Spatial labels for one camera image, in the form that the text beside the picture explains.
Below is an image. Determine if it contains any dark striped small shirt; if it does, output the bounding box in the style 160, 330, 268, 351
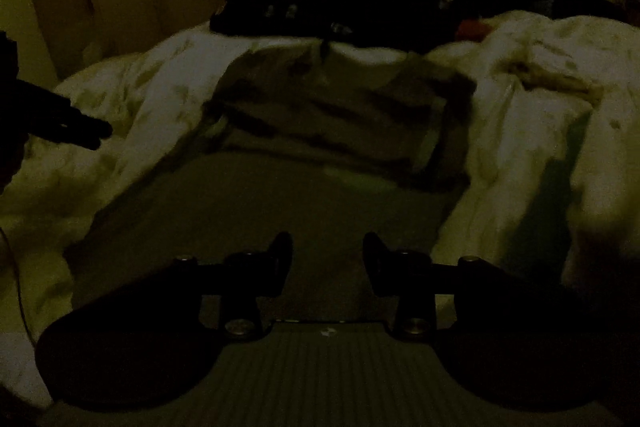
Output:
65, 46, 475, 305

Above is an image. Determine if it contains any floral white bed duvet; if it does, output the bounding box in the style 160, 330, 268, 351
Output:
1, 11, 639, 426

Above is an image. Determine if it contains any small red item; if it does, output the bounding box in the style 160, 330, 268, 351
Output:
456, 20, 494, 42

